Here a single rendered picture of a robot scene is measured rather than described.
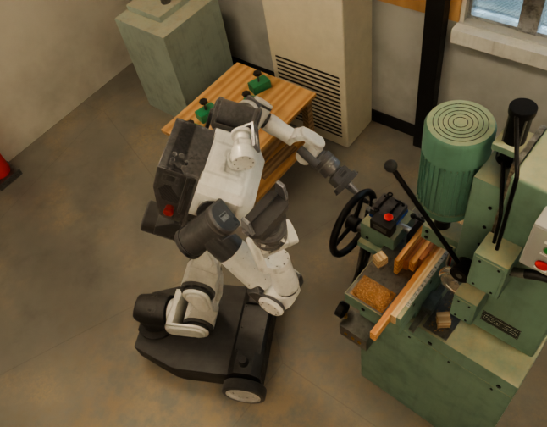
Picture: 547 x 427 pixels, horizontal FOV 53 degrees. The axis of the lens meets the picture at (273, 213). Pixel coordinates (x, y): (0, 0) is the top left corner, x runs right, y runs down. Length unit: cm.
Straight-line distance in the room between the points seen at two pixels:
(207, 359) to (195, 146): 125
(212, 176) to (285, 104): 148
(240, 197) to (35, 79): 273
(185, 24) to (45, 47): 105
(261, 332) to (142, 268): 90
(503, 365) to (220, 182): 103
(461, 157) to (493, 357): 73
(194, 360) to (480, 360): 131
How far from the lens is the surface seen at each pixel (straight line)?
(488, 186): 146
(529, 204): 138
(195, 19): 355
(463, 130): 144
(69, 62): 422
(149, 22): 357
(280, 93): 308
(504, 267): 146
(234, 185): 158
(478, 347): 190
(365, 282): 183
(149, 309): 261
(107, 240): 339
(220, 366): 259
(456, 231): 178
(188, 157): 161
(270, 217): 119
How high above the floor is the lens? 251
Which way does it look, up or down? 52 degrees down
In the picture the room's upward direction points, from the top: 13 degrees counter-clockwise
